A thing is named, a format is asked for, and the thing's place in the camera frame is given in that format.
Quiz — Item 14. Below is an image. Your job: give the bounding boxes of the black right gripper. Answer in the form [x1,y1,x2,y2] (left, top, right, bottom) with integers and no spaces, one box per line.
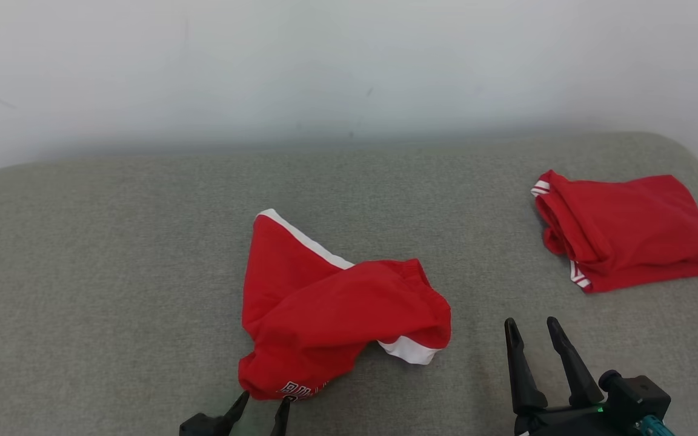
[504,315,623,436]

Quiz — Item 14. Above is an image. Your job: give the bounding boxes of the red basketball jersey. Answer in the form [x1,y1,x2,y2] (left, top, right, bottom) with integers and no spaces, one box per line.
[530,170,698,294]

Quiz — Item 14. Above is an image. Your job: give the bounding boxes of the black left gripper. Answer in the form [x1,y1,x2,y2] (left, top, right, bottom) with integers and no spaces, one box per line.
[179,391,294,436]

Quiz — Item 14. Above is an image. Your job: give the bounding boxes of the teal cable connector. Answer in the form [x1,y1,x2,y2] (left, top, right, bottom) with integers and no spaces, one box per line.
[637,415,677,436]

